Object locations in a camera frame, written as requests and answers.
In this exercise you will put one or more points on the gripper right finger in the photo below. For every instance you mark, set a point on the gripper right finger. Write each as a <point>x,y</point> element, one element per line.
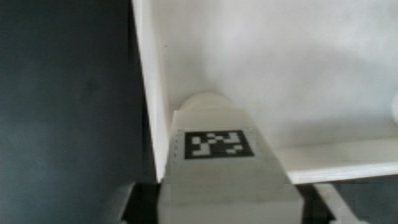
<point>326,207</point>

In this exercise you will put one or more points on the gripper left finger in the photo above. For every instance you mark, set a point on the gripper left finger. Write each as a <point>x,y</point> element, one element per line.
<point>130,204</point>

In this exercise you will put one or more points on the white table leg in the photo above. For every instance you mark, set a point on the white table leg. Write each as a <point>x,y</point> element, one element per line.
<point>226,185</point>

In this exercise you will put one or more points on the white square tabletop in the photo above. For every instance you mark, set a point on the white square tabletop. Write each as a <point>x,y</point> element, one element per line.
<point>297,57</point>

